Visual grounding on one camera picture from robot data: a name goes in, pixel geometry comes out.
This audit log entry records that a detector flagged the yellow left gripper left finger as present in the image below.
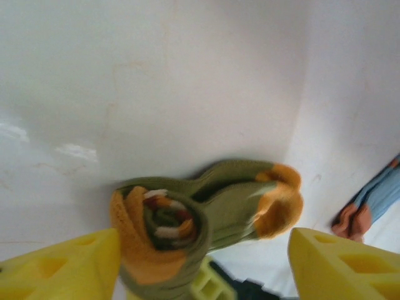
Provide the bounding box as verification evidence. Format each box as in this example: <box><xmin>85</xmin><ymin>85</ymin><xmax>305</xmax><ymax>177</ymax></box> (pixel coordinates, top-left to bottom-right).
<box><xmin>0</xmin><ymin>227</ymin><xmax>121</xmax><ymax>300</ymax></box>

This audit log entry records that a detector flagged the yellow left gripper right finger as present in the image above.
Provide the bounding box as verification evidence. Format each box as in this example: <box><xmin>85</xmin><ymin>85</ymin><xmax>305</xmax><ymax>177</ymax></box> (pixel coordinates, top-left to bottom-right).
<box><xmin>287</xmin><ymin>227</ymin><xmax>400</xmax><ymax>300</ymax></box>

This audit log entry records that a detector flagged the brown item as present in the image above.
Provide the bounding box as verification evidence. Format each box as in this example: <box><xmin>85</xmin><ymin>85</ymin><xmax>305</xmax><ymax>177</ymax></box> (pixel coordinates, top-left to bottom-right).
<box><xmin>111</xmin><ymin>174</ymin><xmax>304</xmax><ymax>300</ymax></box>

